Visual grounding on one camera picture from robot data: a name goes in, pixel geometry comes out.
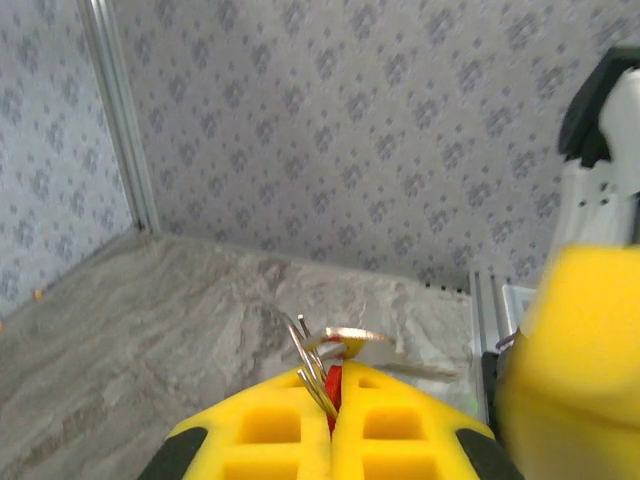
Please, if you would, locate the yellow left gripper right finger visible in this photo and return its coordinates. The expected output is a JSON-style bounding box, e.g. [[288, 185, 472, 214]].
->
[[330, 359, 525, 480]]

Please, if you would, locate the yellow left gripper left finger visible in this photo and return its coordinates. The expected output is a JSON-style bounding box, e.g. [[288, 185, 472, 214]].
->
[[137, 368, 336, 480]]

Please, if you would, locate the red key tag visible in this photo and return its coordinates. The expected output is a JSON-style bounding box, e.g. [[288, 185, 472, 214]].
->
[[323, 344, 361, 435]]

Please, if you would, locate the silver metal key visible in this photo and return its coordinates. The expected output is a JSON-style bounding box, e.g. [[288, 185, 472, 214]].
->
[[303, 325, 400, 362]]

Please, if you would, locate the aluminium mounting rail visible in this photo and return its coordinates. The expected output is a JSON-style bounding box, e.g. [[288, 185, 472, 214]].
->
[[467, 269, 539, 436]]

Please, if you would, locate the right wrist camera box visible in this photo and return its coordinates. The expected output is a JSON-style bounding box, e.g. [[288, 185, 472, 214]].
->
[[549, 44, 640, 251]]

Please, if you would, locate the aluminium frame post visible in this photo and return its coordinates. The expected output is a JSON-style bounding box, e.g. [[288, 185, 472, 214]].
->
[[77, 0, 162, 236]]

